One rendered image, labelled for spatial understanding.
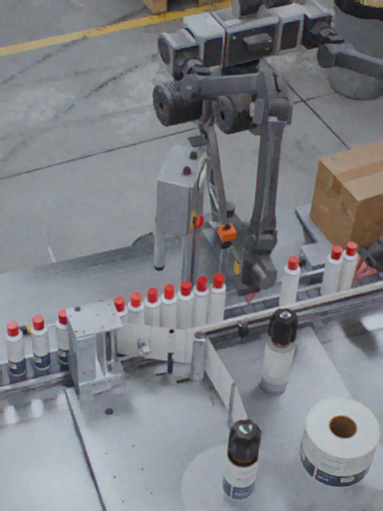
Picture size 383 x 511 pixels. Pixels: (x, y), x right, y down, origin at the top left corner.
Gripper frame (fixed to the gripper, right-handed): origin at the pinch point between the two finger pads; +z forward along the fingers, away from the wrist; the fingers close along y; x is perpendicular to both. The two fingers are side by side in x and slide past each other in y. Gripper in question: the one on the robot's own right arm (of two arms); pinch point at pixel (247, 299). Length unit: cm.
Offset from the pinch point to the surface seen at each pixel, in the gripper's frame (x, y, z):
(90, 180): 188, 2, 102
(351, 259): 3.5, 37.2, -2.1
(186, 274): 18.5, -13.1, 2.5
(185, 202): 6.1, -19.4, -40.2
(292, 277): 3.4, 16.6, -0.9
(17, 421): -8, -75, 18
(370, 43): 208, 168, 66
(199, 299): 4.2, -14.1, -0.8
